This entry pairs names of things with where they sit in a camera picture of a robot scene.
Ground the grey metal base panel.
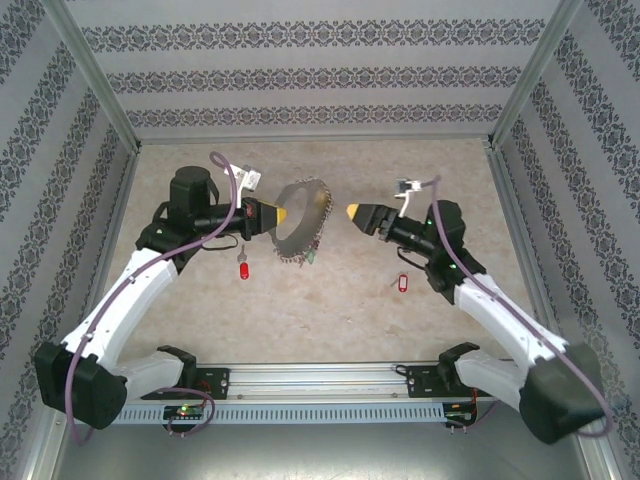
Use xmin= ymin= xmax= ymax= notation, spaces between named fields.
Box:
xmin=49 ymin=422 xmax=594 ymax=480

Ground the slotted grey cable duct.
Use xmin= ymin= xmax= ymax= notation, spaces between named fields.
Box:
xmin=117 ymin=402 xmax=446 ymax=424

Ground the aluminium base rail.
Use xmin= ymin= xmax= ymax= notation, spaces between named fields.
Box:
xmin=119 ymin=362 xmax=524 ymax=402

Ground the aluminium frame leg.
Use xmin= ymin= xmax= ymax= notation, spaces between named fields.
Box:
xmin=569 ymin=399 xmax=622 ymax=480
xmin=12 ymin=399 xmax=71 ymax=480

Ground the large metal keyring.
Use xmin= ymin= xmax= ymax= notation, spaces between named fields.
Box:
xmin=271 ymin=177 xmax=335 ymax=266

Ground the aluminium frame crossbar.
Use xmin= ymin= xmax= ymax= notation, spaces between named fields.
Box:
xmin=134 ymin=132 xmax=496 ymax=147

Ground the aluminium side rail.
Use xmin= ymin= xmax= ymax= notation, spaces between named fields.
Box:
xmin=69 ymin=147 xmax=144 ymax=331
xmin=487 ymin=142 xmax=564 ymax=346

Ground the aluminium frame post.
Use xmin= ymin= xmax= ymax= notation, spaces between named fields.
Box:
xmin=487 ymin=0 xmax=585 ymax=151
xmin=39 ymin=0 xmax=144 ymax=154

